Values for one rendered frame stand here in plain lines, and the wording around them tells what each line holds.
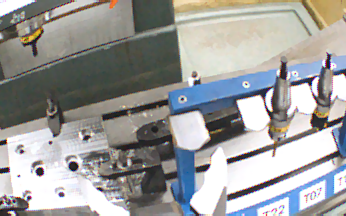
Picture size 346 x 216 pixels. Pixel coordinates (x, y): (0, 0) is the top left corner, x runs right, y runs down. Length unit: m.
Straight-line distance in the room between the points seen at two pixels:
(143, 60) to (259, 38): 0.52
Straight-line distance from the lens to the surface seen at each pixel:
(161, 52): 1.59
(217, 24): 1.99
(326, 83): 0.90
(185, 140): 0.86
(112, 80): 1.63
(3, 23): 0.58
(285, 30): 2.01
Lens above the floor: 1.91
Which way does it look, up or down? 50 degrees down
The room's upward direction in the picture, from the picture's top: 6 degrees counter-clockwise
